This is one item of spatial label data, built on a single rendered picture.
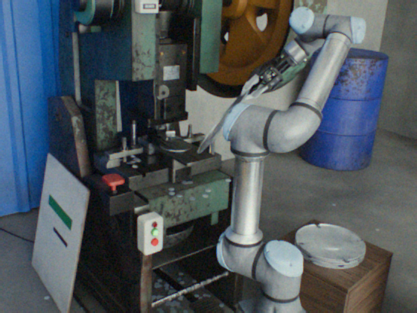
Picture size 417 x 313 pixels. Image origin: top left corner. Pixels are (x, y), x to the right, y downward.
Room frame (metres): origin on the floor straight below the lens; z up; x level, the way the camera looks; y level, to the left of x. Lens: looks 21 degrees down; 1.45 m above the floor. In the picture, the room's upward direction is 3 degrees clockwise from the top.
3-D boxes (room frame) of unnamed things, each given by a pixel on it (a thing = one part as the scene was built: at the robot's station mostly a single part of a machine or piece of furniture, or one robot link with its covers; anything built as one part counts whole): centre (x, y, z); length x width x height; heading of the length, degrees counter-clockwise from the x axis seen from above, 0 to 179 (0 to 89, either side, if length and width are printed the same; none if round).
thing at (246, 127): (1.32, -0.11, 0.82); 0.15 x 0.12 x 0.55; 58
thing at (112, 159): (1.81, 0.36, 0.76); 0.17 x 0.06 x 0.10; 129
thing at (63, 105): (1.86, 0.52, 0.45); 0.92 x 0.12 x 0.90; 39
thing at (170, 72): (1.89, 0.20, 1.04); 0.17 x 0.15 x 0.30; 39
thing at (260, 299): (1.25, -0.23, 0.50); 0.15 x 0.15 x 0.10
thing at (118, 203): (1.54, 0.32, 0.62); 0.10 x 0.06 x 0.20; 129
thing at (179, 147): (1.78, 0.11, 0.72); 0.25 x 0.14 x 0.14; 39
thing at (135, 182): (1.92, 0.23, 0.67); 0.45 x 0.30 x 0.06; 129
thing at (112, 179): (1.53, 0.33, 0.72); 0.07 x 0.06 x 0.08; 39
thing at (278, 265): (1.26, -0.22, 0.62); 0.13 x 0.12 x 0.14; 58
